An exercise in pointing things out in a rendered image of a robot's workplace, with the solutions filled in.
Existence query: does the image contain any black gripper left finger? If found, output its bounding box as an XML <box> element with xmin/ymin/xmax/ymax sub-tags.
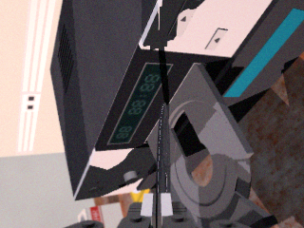
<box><xmin>65</xmin><ymin>193</ymin><xmax>157</xmax><ymax>228</ymax></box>

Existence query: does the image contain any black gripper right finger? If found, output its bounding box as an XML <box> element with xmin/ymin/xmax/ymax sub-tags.
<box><xmin>158</xmin><ymin>193</ymin><xmax>252</xmax><ymax>228</ymax></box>

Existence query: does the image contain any white sugar box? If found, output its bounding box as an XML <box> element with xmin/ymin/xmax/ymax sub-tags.
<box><xmin>78</xmin><ymin>202</ymin><xmax>123</xmax><ymax>228</ymax></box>

